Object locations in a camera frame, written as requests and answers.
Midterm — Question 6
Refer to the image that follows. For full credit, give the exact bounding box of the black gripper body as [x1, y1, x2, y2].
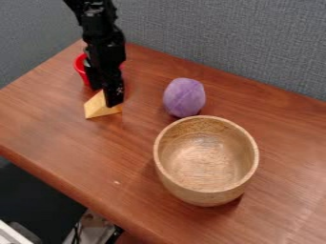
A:
[83, 27, 126, 76]

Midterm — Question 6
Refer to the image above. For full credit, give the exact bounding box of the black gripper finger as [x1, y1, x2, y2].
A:
[83, 59, 102, 91]
[102, 71, 125, 108]

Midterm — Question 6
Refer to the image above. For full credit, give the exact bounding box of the yellow cheese wedge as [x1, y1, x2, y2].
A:
[85, 91, 123, 119]

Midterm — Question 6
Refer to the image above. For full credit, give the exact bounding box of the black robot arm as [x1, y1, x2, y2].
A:
[63, 0, 126, 108]

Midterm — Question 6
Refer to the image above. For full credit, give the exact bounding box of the brown wooden bowl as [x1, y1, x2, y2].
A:
[153, 115, 260, 207]

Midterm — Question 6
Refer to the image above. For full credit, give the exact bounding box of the red plastic cup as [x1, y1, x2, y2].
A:
[74, 53, 125, 88]

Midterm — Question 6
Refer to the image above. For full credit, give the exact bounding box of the purple ball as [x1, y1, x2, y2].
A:
[163, 77, 206, 117]

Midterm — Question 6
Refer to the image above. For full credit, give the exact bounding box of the grey metal table frame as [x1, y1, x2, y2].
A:
[63, 210, 123, 244]

